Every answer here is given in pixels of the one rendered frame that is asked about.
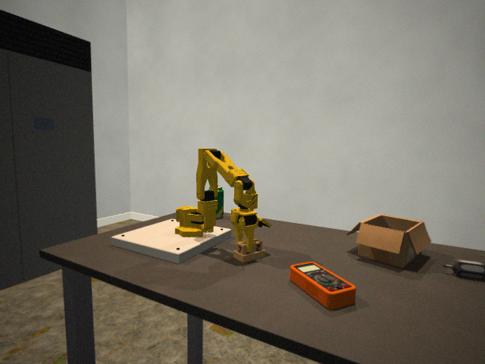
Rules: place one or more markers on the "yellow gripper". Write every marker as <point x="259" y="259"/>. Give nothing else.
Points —
<point x="244" y="219"/>

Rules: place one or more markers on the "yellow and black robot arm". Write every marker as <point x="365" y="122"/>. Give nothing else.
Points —
<point x="204" y="217"/>

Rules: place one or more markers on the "green drink can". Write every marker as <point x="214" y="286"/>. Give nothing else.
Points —
<point x="220" y="202"/>

